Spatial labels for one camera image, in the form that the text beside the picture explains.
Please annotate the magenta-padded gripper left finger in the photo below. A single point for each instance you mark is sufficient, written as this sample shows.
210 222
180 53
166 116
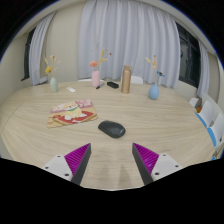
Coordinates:
59 165

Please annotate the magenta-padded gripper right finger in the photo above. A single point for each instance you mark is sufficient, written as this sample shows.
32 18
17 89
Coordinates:
165 165

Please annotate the black computer mouse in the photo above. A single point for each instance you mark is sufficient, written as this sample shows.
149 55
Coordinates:
111 129

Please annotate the blue vase with dried flowers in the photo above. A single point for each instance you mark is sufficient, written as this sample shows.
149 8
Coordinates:
153 92

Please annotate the white remote control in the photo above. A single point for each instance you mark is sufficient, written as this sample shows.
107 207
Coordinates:
71 89

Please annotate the green vase with yellow flowers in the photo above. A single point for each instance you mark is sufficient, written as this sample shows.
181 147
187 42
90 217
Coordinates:
54 85

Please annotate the blue marker pen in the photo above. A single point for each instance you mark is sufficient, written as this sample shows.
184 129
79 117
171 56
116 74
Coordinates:
100 86

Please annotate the pink vase with orange flowers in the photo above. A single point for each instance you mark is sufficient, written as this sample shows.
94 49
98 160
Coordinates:
96 80

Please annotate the copper thermos bottle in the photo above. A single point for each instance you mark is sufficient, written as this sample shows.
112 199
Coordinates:
126 80

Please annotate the black rectangular case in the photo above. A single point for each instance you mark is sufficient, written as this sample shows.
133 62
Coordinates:
113 84

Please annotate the narrow white curtain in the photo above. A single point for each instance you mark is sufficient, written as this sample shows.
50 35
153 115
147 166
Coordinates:
38 53
203 73

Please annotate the dark window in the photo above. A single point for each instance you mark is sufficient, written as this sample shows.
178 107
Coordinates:
28 56
188 56

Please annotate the wide white curtain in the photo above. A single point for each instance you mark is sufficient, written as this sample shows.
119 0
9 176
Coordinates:
133 36

